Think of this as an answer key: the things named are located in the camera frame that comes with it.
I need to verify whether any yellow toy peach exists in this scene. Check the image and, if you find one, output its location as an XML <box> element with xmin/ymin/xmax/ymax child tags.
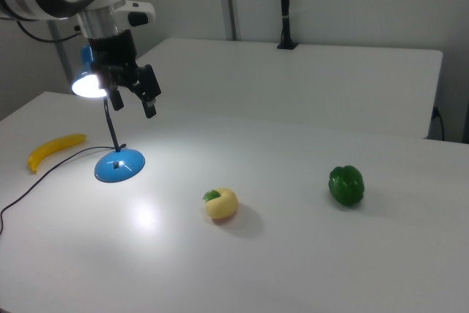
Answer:
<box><xmin>202</xmin><ymin>187</ymin><xmax>240</xmax><ymax>221</ymax></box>

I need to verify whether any yellow toy banana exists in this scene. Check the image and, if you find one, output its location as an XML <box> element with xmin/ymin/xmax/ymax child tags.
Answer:
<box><xmin>27</xmin><ymin>133</ymin><xmax>88</xmax><ymax>175</ymax></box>

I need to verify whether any blue desk lamp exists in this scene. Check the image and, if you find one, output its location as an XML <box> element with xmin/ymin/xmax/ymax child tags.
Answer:
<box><xmin>70</xmin><ymin>45</ymin><xmax>146</xmax><ymax>183</ymax></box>

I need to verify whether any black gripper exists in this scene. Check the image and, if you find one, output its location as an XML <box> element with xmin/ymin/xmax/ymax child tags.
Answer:
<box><xmin>87</xmin><ymin>29</ymin><xmax>163</xmax><ymax>120</ymax></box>

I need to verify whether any green toy bell pepper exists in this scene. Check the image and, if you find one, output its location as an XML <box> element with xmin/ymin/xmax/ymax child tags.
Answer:
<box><xmin>328</xmin><ymin>165</ymin><xmax>366</xmax><ymax>207</ymax></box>

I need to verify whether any black lamp power cable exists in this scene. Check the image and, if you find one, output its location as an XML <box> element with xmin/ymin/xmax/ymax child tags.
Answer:
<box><xmin>0</xmin><ymin>144</ymin><xmax>128</xmax><ymax>236</ymax></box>

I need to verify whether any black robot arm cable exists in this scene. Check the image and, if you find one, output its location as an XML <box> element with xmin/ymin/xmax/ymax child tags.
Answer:
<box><xmin>16</xmin><ymin>21</ymin><xmax>82</xmax><ymax>43</ymax></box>

